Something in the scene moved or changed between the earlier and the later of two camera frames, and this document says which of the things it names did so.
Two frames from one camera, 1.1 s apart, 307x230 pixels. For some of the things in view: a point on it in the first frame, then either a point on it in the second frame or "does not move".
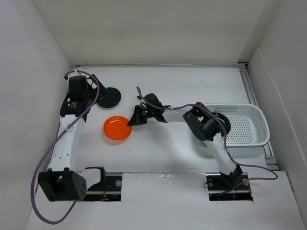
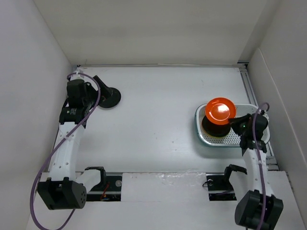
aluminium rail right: (269, 155) does not move
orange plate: (116, 128) -> (218, 110)
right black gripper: (137, 119) -> (234, 121)
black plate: (111, 99) does not move
